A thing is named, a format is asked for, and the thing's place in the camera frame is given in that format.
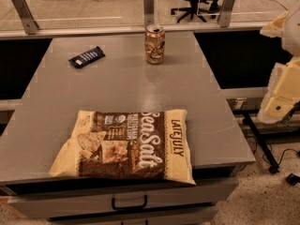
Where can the black table leg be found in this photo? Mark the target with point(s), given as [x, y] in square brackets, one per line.
[273, 163]

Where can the metal railing bracket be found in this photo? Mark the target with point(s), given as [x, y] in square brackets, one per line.
[30, 26]
[148, 11]
[225, 14]

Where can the orange soda can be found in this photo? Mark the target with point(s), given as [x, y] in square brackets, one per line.
[154, 44]

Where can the black drawer handle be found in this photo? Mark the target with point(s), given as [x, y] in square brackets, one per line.
[139, 203]

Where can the black office chair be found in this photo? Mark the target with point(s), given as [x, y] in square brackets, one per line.
[195, 0]

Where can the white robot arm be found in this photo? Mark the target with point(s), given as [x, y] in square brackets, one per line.
[283, 90]

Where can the left metal railing bracket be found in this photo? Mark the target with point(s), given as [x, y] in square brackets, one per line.
[30, 26]

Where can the right metal railing bracket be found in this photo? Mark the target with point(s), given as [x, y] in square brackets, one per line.
[225, 14]

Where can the grey upper drawer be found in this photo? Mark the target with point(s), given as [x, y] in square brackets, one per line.
[98, 200]

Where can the grey drawer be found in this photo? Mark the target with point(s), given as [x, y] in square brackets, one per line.
[183, 216]
[98, 200]

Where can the grey lower drawer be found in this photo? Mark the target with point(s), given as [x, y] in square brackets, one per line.
[183, 216]

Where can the brown chip bag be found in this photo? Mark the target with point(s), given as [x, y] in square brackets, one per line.
[127, 145]

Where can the middle metal railing bracket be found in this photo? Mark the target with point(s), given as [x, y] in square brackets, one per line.
[148, 11]

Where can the dark blue snack bar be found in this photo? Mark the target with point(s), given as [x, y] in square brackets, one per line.
[86, 58]

